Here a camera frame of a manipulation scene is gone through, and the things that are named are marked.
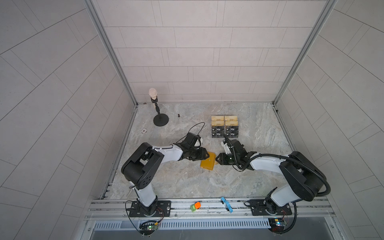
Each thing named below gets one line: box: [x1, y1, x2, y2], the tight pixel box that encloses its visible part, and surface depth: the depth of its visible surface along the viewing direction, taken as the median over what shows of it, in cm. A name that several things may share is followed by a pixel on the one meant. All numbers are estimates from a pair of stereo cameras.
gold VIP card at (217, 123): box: [211, 121, 225, 126], surface depth 98 cm
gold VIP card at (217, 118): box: [211, 116, 224, 121], surface depth 98 cm
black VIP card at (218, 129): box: [212, 126, 225, 133], surface depth 98 cm
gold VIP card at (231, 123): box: [225, 121, 239, 127], surface depth 98 cm
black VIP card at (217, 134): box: [211, 131, 225, 138], surface depth 98 cm
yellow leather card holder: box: [200, 151, 216, 171], surface depth 88 cm
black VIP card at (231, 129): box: [225, 126, 239, 133], surface depth 98 cm
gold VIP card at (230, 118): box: [224, 116, 238, 121], surface depth 98 cm
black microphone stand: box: [148, 88, 169, 127], surface depth 106 cm
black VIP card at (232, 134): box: [226, 131, 239, 138], surface depth 98 cm
